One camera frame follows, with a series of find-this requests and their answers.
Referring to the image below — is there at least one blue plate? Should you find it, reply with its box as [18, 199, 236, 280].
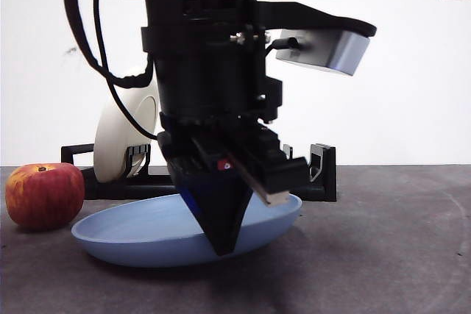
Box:
[71, 193, 303, 269]

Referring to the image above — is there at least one red yellow apple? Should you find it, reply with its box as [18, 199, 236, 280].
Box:
[4, 163, 85, 230]

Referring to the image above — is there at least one black plate rack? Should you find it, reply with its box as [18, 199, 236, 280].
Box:
[60, 143, 338, 203]

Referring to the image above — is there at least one cream plate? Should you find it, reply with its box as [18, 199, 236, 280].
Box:
[93, 65, 160, 184]

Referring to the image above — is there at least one short black camera cable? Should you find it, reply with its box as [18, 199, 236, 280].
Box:
[264, 37, 300, 52]

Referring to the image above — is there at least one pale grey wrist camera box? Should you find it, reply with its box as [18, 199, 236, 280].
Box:
[275, 29, 371, 77]

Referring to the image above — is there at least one thin black cable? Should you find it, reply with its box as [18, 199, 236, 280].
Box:
[93, 0, 160, 140]

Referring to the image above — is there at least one thick black sleeved cable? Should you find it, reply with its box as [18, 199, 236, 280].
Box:
[63, 0, 155, 90]

